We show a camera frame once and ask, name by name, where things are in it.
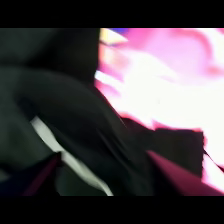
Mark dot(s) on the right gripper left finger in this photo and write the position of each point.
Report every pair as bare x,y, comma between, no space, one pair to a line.
30,183

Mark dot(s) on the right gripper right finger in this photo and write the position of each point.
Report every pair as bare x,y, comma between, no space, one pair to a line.
180,181

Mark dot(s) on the dark green garment white stripe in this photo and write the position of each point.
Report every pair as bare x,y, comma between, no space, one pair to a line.
76,113

